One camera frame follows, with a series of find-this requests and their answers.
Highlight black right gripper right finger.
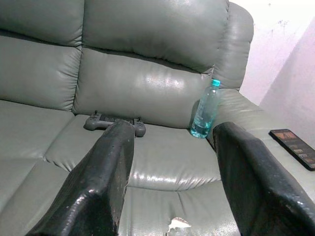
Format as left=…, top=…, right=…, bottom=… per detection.
left=212, top=122, right=315, bottom=236

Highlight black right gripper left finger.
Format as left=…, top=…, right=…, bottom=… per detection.
left=26, top=119, right=135, bottom=236

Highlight grey game controller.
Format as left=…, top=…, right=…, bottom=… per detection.
left=83, top=111, right=147, bottom=138

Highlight black smartphone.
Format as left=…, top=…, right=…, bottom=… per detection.
left=268, top=129, right=315, bottom=172

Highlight clear plastic water bottle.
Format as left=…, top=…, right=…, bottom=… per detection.
left=189, top=78, right=221, bottom=139

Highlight grey green leather sofa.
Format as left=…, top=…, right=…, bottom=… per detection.
left=0, top=0, right=315, bottom=236

